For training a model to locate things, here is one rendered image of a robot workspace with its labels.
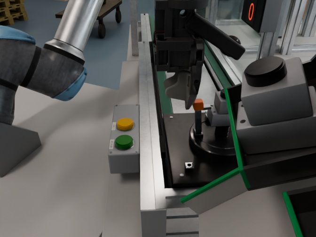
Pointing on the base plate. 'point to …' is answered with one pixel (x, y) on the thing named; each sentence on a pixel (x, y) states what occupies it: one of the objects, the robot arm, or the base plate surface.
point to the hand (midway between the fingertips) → (191, 103)
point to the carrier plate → (189, 154)
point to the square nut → (189, 166)
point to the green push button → (124, 141)
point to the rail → (150, 153)
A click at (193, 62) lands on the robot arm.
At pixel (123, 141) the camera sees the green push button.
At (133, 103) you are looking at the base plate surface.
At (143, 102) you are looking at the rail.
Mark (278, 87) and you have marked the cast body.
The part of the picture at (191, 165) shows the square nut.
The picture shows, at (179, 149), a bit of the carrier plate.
